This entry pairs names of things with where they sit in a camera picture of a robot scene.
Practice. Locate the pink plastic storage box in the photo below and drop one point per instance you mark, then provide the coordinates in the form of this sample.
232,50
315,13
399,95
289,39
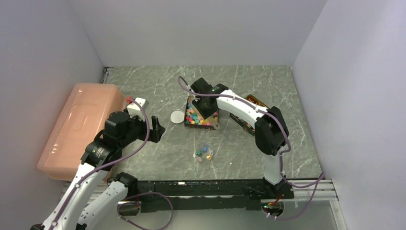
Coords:
82,117

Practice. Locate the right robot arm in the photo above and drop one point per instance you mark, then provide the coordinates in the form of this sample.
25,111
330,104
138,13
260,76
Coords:
270,130

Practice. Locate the white jar lid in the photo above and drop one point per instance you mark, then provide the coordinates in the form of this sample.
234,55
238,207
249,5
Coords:
177,116

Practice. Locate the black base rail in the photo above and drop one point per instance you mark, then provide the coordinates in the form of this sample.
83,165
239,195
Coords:
249,194

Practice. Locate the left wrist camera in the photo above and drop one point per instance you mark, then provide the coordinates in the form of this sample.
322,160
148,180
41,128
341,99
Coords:
134,106

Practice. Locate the gold tin of star candies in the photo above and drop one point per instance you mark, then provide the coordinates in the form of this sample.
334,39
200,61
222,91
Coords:
194,120

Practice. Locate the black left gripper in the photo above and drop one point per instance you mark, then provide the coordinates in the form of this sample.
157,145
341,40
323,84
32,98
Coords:
154,133

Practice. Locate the aluminium frame rail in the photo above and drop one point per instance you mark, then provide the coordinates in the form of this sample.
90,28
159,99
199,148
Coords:
309,193

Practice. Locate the clear plastic jar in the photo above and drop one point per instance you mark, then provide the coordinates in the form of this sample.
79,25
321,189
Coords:
203,152

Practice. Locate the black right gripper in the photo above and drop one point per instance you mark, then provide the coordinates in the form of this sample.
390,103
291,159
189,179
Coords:
205,115

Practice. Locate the gold tin of lollipops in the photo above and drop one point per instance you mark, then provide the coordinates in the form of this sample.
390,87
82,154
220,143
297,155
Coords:
245,112

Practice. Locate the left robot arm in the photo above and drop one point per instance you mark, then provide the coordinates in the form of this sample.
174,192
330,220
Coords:
73,211

